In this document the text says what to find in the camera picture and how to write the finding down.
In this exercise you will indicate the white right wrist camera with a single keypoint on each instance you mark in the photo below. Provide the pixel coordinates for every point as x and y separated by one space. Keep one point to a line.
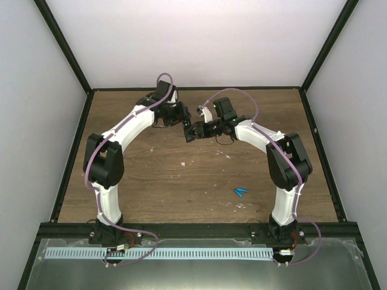
205 113

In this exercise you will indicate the black remote control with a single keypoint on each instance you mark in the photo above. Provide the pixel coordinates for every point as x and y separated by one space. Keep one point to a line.
186 126

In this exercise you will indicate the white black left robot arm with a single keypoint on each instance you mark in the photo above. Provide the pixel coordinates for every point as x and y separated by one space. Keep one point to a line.
103 162

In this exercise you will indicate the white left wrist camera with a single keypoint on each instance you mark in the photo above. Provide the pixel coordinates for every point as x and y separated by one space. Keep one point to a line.
173 98

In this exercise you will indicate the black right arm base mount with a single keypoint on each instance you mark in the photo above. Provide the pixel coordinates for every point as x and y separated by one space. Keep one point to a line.
271 233

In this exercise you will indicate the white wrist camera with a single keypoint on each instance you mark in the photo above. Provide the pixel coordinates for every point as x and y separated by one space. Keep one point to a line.
173 98
205 113

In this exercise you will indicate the light blue slotted cable duct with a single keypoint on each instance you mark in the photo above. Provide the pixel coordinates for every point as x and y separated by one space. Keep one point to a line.
161 253

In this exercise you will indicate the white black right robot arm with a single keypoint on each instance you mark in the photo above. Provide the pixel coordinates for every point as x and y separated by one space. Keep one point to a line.
288 162

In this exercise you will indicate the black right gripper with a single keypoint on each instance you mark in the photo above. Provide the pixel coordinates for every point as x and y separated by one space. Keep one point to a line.
201 131

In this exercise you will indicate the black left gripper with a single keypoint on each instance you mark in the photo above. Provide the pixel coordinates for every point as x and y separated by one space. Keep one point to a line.
181 113

